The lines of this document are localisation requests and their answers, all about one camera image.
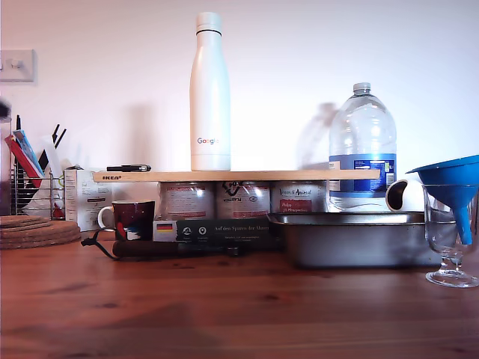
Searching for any blue booklet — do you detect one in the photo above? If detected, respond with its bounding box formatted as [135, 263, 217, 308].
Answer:
[13, 129, 45, 177]

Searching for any large round cork trivet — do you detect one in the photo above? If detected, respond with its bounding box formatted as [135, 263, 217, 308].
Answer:
[0, 220, 82, 251]

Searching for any dark box with German flag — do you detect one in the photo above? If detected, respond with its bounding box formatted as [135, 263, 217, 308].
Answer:
[152, 219, 281, 248]

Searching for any tall grey translucent container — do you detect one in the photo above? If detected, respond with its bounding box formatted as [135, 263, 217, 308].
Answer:
[0, 116, 13, 217]

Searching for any grey metal baking pan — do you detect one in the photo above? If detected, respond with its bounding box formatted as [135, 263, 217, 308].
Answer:
[266, 211, 452, 269]

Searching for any tin can script lettering label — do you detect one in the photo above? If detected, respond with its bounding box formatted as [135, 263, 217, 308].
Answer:
[270, 180, 328, 215]

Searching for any wooden IKEA board shelf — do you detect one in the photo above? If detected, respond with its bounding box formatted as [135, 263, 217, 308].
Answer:
[92, 170, 381, 184]

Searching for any white Google water bottle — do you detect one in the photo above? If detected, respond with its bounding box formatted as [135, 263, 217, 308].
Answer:
[189, 12, 231, 172]

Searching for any blue plastic funnel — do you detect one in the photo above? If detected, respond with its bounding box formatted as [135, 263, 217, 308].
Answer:
[406, 155, 479, 246]

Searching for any dark red patterned mug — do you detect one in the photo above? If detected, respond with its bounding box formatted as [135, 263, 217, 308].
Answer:
[97, 200, 156, 242]

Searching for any white card with black stripes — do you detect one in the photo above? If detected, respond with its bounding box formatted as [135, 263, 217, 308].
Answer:
[39, 123, 68, 181]

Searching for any tin can black logo print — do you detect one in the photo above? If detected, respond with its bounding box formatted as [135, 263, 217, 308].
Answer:
[216, 181, 272, 220]

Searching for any red book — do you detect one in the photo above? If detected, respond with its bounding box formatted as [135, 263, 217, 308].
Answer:
[4, 134, 45, 188]

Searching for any white wall switch plate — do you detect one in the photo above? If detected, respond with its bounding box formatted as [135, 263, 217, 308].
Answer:
[0, 49, 38, 84]

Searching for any small round cork trivet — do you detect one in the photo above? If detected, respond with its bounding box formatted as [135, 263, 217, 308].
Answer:
[0, 215, 52, 230]

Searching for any white round device black opening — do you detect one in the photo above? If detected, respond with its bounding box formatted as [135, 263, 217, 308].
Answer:
[385, 179, 426, 212]

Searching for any black pen with silver clip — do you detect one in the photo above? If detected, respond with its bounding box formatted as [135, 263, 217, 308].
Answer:
[106, 164, 153, 173]

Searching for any tin can red white label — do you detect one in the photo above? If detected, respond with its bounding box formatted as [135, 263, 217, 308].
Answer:
[159, 182, 216, 221]

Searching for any white printed carton box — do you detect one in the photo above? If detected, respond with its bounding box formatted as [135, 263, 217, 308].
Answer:
[63, 167, 112, 232]

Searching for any clear footed glass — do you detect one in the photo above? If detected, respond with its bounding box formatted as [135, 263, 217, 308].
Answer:
[422, 183, 479, 289]

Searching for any chrome wire rack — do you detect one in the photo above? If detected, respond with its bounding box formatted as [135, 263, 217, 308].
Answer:
[10, 168, 65, 221]

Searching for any large clear plastic water bottle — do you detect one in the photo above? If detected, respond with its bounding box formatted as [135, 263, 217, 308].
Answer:
[328, 82, 397, 213]

